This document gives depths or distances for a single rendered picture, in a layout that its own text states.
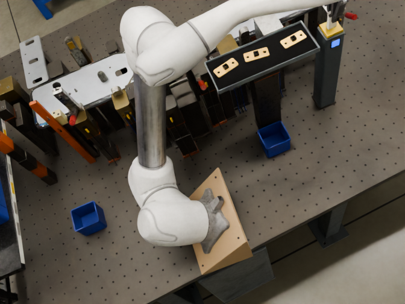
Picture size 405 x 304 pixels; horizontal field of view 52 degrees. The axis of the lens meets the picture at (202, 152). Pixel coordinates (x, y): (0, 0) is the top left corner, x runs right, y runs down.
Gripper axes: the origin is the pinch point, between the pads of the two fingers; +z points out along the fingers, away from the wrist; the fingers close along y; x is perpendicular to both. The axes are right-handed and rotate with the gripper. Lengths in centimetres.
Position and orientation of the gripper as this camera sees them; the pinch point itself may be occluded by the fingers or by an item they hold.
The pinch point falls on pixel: (331, 19)
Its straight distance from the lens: 151.8
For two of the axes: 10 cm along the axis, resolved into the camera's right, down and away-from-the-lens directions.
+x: -9.2, 4.0, 0.2
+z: 2.1, 4.4, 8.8
